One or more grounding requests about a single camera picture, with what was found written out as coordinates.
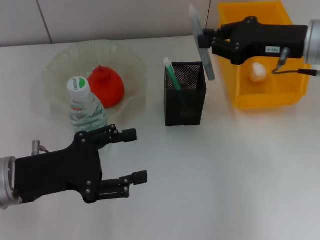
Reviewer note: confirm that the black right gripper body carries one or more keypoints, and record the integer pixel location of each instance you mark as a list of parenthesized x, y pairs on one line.
[(270, 41)]

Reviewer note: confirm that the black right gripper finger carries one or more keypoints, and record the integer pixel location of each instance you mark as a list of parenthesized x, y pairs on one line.
[(216, 32), (220, 48)]

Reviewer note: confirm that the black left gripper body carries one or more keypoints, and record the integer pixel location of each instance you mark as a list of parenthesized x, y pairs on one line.
[(57, 175)]

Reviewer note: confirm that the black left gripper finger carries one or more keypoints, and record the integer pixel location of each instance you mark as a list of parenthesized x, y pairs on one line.
[(139, 177), (129, 135)]

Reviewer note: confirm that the grey marker pen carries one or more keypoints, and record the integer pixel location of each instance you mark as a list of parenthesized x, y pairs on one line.
[(206, 60)]

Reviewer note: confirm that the white paper ball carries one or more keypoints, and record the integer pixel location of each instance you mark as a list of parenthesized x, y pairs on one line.
[(258, 73)]

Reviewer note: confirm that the clear green-label water bottle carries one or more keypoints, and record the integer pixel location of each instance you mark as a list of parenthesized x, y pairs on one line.
[(85, 110)]

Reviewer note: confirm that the red-orange fruit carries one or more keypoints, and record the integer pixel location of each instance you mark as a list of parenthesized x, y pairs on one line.
[(110, 87)]

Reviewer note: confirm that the green utility knife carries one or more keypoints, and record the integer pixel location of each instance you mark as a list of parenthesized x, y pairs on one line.
[(172, 75)]

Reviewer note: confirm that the black mesh pen holder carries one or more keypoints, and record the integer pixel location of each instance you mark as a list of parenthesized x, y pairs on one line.
[(185, 107)]

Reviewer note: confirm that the translucent green fruit plate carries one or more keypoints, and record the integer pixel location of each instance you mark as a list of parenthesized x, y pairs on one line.
[(62, 62)]

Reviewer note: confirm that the yellow plastic bin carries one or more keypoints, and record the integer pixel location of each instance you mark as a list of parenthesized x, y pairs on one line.
[(287, 85)]

